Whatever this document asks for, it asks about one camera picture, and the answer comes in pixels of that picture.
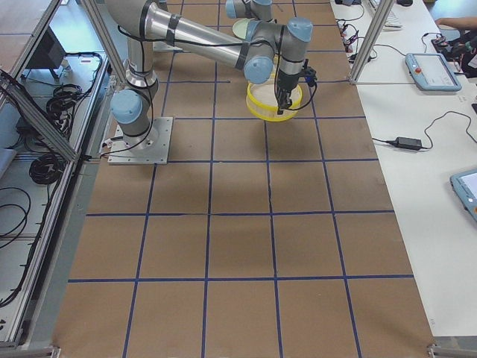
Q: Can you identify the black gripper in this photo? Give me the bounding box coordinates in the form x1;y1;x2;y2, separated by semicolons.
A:
274;59;317;115

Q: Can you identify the yellow top steamer layer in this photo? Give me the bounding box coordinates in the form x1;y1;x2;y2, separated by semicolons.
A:
246;80;303;122

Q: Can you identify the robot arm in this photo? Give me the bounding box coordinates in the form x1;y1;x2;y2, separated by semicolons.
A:
226;0;274;22
106;1;317;149

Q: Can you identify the light green plate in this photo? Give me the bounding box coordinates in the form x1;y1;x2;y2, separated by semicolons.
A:
232;19;250;40

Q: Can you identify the black power brick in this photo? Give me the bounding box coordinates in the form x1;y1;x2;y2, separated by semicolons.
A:
386;136;423;151

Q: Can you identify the teach pendant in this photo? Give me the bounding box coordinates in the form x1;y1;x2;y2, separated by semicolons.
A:
405;53;461;92
449;169;477;221

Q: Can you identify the aluminium frame post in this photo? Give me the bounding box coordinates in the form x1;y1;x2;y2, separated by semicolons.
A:
349;0;394;84

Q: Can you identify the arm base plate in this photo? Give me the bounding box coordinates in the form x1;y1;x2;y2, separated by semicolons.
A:
107;117;174;165

